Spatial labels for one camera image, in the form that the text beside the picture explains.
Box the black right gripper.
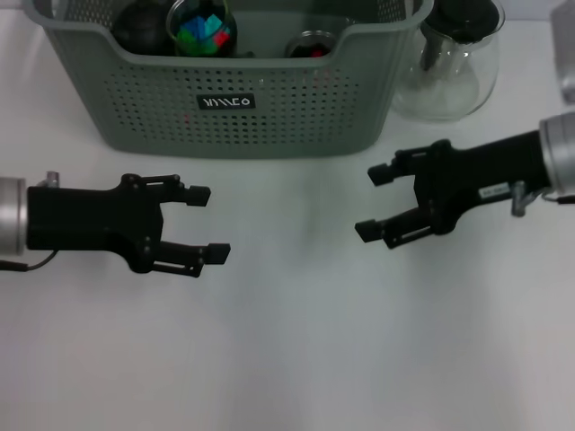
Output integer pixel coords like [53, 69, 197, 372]
[354, 128, 552, 251]

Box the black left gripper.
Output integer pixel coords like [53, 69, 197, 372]
[25, 173, 232, 279]

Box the glass teacup with black sleeve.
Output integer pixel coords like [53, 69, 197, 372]
[165, 0, 239, 58]
[285, 30, 336, 59]

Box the blue square building plate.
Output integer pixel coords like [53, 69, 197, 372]
[181, 16, 208, 40]

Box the teal square building plate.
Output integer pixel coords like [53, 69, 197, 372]
[201, 14, 226, 40]

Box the grey-green perforated storage bin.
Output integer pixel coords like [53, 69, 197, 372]
[21, 0, 435, 161]

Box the glass carafe with black lid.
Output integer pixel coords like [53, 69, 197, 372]
[390, 0, 507, 121]

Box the black ceramic teapot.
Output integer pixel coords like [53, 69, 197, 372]
[111, 0, 175, 56]

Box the right gripper cable with plug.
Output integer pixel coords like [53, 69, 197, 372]
[511, 180, 575, 218]

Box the gripper cable with plug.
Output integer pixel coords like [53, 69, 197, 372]
[511, 180, 575, 218]
[0, 250, 60, 272]

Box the left gripper cable with plug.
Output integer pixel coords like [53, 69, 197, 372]
[0, 250, 60, 272]

